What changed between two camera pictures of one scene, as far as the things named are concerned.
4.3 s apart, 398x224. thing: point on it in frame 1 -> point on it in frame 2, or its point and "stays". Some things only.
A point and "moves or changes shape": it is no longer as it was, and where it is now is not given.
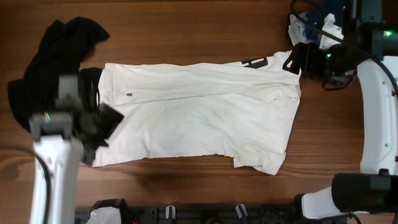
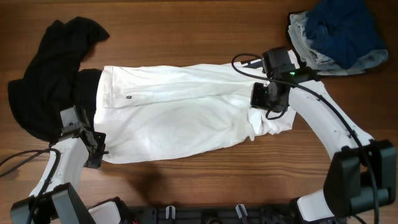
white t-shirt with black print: x=245 y=110 moves or changes shape
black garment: x=62 y=50 stays
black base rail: x=202 y=214 stays
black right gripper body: x=320 y=61 -> x=261 y=96
